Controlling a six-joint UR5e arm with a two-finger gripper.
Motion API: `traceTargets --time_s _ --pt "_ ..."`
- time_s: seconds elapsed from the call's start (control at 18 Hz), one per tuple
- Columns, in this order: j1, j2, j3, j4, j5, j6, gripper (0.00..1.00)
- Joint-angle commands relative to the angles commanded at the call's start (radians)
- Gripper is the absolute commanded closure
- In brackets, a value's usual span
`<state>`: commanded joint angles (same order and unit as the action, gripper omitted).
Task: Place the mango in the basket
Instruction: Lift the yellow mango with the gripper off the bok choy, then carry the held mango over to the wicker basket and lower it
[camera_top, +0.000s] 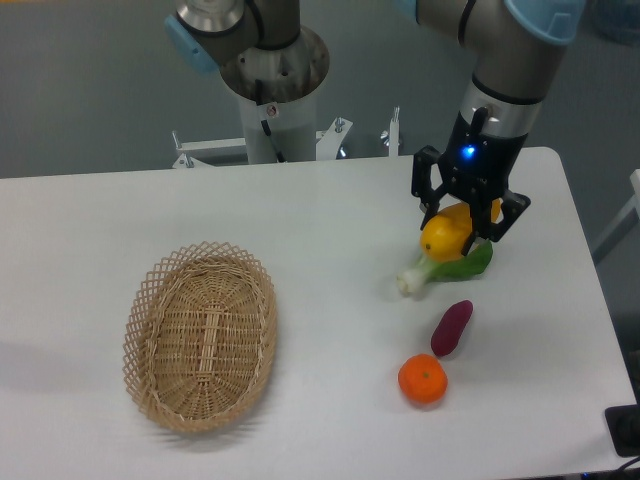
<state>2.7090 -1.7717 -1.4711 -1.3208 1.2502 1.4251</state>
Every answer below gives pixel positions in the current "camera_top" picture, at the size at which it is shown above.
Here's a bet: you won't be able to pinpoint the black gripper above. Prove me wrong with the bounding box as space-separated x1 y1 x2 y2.
411 113 531 255

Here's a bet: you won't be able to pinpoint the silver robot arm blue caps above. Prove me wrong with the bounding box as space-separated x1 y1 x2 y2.
164 1 584 254

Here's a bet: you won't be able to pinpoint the woven wicker basket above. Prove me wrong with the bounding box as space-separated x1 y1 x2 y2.
123 242 278 433

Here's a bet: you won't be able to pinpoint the green bok choy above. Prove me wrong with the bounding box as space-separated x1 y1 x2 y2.
396 242 494 295

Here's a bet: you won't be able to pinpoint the purple sweet potato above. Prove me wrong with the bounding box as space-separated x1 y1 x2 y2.
431 300 474 358

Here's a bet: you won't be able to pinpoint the orange tangerine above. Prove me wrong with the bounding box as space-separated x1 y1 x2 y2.
397 354 448 405

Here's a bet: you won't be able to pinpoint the black device at table edge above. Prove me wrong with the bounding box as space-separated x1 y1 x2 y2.
604 404 639 457

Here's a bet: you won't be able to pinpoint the white frame at right edge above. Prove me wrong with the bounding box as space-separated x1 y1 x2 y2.
591 169 639 265

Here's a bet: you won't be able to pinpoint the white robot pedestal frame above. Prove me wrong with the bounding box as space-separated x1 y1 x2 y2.
170 89 404 170

